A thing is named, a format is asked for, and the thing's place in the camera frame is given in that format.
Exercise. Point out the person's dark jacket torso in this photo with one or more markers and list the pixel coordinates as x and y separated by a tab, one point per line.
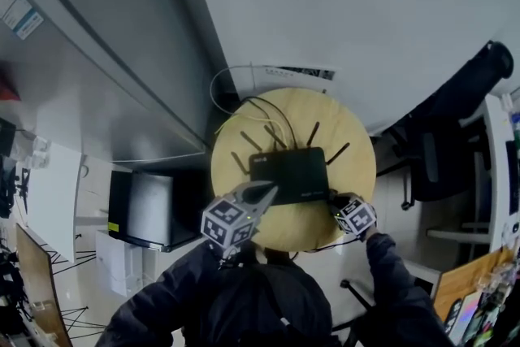
264	304

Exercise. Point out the silver refrigerator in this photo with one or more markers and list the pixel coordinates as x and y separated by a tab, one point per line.
101	53

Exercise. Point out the person's left forearm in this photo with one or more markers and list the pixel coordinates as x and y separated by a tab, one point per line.
183	284

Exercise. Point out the white power strip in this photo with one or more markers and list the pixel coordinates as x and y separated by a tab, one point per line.
38	152

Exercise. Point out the white desk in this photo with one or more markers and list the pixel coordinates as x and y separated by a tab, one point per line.
497	174

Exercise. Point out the round light wooden table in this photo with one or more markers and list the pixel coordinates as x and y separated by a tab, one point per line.
341	122

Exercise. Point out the black router with antennas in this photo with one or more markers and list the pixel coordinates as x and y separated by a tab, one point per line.
292	174

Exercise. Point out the brown wooden desk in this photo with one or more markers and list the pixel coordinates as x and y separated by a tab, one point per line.
40	288

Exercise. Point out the long white table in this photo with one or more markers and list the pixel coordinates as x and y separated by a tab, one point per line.
57	199

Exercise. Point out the person's right forearm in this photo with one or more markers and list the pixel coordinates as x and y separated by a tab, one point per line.
390	276

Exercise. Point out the light wooden desk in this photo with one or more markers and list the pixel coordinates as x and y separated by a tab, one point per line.
463	284

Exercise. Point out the white box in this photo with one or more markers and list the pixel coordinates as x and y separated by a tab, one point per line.
118	264

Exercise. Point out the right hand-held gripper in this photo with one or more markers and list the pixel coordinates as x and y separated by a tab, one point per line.
355	217

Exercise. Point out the white printed flat carton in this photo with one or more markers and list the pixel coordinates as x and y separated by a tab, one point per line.
296	73

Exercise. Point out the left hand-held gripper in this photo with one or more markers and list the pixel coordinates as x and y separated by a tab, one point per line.
227	221

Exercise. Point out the black office chair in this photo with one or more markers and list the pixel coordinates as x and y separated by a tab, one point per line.
443	134

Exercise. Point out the flat black box yellow label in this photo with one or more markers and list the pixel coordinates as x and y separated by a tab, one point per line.
150	211

